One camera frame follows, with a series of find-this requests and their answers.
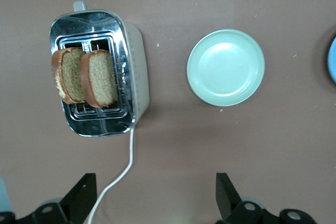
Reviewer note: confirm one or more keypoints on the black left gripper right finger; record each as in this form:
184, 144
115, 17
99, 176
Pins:
225, 195

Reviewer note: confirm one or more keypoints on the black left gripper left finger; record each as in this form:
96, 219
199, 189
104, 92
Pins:
78, 200

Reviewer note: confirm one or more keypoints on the brown bread slice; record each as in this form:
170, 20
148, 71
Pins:
69, 74
102, 79

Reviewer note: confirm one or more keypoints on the mint green round plate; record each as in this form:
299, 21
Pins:
225, 68

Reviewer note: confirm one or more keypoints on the blue round plate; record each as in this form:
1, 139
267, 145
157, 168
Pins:
333, 60

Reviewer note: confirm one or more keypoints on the beige chrome two-slot toaster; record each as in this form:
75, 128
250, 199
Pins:
136, 77

